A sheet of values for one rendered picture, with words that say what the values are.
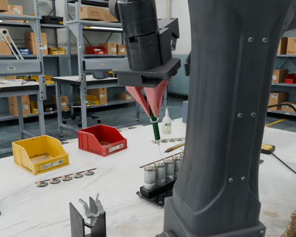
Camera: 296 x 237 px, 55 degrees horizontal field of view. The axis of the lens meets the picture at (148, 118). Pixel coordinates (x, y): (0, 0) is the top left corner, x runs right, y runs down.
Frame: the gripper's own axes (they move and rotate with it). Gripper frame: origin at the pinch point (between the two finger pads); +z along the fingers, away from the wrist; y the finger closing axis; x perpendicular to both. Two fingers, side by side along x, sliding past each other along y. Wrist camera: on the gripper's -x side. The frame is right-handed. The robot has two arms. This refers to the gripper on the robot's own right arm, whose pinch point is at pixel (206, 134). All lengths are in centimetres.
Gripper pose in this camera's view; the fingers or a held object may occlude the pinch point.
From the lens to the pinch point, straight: 59.0
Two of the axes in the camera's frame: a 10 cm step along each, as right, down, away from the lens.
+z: -4.5, 8.7, 2.1
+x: 8.9, 4.5, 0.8
